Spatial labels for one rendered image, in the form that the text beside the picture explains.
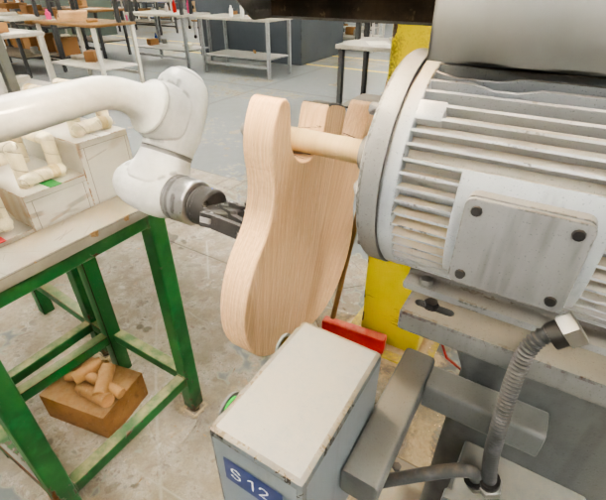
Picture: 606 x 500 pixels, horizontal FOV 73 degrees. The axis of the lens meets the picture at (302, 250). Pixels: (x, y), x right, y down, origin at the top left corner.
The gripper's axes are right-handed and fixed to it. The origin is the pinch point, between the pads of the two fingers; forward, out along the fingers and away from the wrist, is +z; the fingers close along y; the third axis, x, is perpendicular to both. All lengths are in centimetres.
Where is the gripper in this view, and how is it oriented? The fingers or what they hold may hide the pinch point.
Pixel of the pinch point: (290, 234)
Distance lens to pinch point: 69.7
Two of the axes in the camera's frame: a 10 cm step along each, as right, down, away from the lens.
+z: 8.6, 3.0, -4.3
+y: -5.0, 2.3, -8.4
